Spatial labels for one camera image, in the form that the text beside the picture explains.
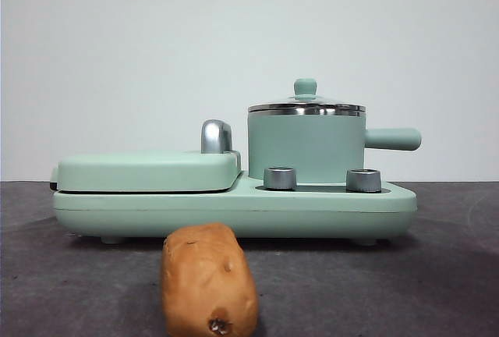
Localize glass lid with green knob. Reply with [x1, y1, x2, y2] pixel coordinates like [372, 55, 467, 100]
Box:
[248, 77, 366, 115]

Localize brown potato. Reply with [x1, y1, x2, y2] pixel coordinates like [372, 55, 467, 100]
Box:
[161, 222, 260, 337]

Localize mint green griddle lid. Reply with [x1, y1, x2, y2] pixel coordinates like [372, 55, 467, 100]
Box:
[49, 119, 242, 193]

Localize silver control knob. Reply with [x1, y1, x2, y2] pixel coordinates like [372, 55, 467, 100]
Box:
[345, 168, 381, 193]
[263, 167, 297, 190]

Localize mint green breakfast machine base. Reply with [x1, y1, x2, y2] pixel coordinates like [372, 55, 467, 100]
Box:
[52, 168, 418, 247]

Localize mint green handled pot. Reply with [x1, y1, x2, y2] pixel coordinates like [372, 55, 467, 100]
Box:
[247, 108, 423, 182]

